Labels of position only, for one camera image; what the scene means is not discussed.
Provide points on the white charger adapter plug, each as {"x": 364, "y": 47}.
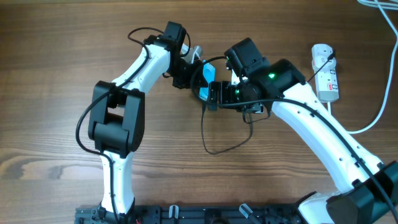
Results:
{"x": 322, "y": 62}

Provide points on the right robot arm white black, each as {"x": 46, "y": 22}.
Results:
{"x": 366, "y": 188}

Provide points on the white power strip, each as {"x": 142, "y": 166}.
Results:
{"x": 325, "y": 80}

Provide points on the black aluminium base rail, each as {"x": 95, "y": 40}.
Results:
{"x": 174, "y": 214}

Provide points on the smartphone with teal screen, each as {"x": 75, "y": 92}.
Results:
{"x": 209, "y": 75}

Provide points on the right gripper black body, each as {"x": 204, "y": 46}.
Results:
{"x": 229, "y": 93}

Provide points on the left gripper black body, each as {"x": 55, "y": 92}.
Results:
{"x": 185, "y": 74}

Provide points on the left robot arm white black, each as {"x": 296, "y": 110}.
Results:
{"x": 117, "y": 114}

